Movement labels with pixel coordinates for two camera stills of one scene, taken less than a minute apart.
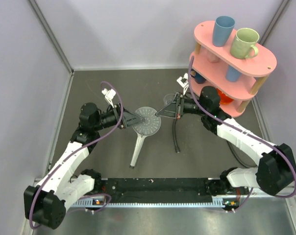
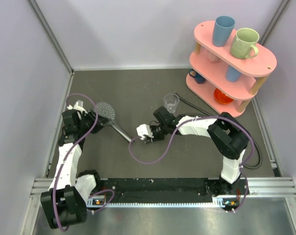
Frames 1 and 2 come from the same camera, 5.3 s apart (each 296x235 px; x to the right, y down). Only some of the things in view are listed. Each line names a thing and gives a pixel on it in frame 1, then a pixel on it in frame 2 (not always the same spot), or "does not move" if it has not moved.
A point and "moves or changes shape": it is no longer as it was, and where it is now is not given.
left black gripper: [126, 119] → [100, 123]
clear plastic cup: [168, 98] does not move
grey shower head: [148, 127] moves or changes shape
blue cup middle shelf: [233, 75] does not move
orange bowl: [223, 98] does not move
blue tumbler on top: [223, 27] does not move
